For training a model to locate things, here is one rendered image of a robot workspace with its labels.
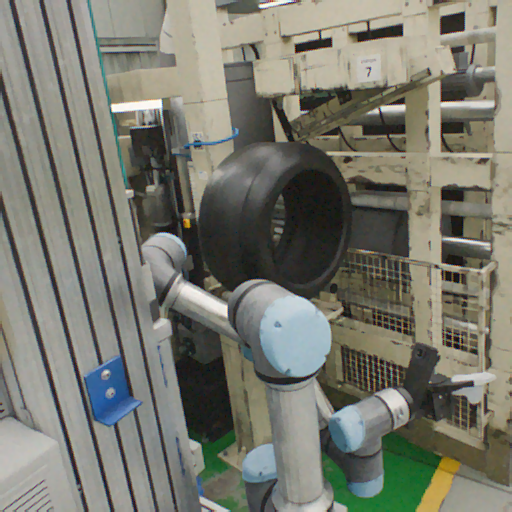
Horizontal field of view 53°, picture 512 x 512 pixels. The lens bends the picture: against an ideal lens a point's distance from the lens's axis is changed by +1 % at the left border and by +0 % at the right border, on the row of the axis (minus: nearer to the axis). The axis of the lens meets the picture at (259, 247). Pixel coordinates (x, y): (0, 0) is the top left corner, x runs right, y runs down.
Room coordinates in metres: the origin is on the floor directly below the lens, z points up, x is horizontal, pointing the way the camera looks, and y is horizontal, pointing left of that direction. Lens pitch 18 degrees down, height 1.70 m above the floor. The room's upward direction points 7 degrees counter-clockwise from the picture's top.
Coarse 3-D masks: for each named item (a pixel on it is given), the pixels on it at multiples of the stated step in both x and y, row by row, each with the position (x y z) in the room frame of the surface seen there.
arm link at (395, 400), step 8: (384, 392) 0.89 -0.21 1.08; (392, 392) 0.88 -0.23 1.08; (384, 400) 0.92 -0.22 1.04; (392, 400) 0.86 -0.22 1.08; (400, 400) 0.87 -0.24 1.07; (392, 408) 0.85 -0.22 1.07; (400, 408) 0.85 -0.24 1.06; (408, 408) 0.87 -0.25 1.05; (400, 416) 0.84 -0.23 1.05; (408, 416) 0.86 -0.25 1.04; (400, 424) 0.85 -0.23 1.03
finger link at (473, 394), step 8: (456, 376) 0.92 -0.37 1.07; (464, 376) 0.91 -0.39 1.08; (472, 376) 0.91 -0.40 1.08; (480, 376) 0.90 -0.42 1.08; (488, 376) 0.91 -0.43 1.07; (480, 384) 0.90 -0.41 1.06; (456, 392) 0.91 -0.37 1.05; (464, 392) 0.90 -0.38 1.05; (472, 392) 0.90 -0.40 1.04; (480, 392) 0.90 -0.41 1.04; (472, 400) 0.90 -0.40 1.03
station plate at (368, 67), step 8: (360, 56) 1.76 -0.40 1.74; (368, 56) 1.74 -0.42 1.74; (376, 56) 1.72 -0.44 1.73; (360, 64) 1.76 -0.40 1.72; (368, 64) 1.74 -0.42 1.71; (376, 64) 1.72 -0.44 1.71; (360, 72) 1.77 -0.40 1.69; (368, 72) 1.74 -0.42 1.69; (376, 72) 1.72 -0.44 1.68; (360, 80) 1.77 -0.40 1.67; (368, 80) 1.74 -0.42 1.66; (376, 80) 1.72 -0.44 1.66
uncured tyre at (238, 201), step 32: (224, 160) 1.83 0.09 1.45; (256, 160) 1.71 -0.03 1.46; (288, 160) 1.70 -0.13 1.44; (320, 160) 1.80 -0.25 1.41; (224, 192) 1.69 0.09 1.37; (256, 192) 1.62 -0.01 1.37; (288, 192) 2.09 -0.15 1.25; (320, 192) 2.05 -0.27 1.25; (224, 224) 1.63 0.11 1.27; (256, 224) 1.58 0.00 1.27; (288, 224) 2.09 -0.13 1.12; (320, 224) 2.05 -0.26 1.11; (224, 256) 1.63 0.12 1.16; (256, 256) 1.57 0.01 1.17; (288, 256) 2.05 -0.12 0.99; (320, 256) 1.98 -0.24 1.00; (288, 288) 1.64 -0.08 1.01; (320, 288) 1.76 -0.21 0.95
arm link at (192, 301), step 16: (144, 256) 1.20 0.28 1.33; (160, 256) 1.21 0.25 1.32; (160, 272) 1.16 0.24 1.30; (176, 272) 1.18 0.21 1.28; (160, 288) 1.14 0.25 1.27; (176, 288) 1.15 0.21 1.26; (192, 288) 1.16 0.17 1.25; (160, 304) 1.15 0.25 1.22; (176, 304) 1.14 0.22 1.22; (192, 304) 1.14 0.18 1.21; (208, 304) 1.14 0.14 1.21; (224, 304) 1.16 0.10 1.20; (208, 320) 1.13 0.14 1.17; (224, 320) 1.13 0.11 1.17
